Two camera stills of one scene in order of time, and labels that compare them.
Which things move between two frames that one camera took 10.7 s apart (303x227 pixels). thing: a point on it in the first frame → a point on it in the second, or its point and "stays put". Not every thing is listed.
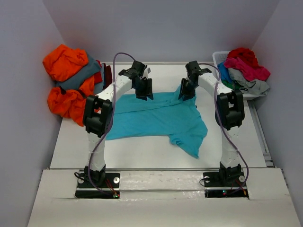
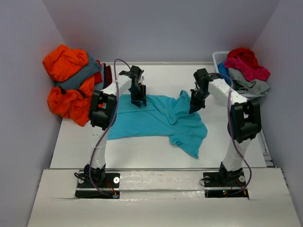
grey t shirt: [256, 86] stays put
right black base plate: [227, 184] stays put
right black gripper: [183, 91] → [195, 106]
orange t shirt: [59, 61] stays put
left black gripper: [147, 91] → [141, 97]
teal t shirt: [179, 119] stays put
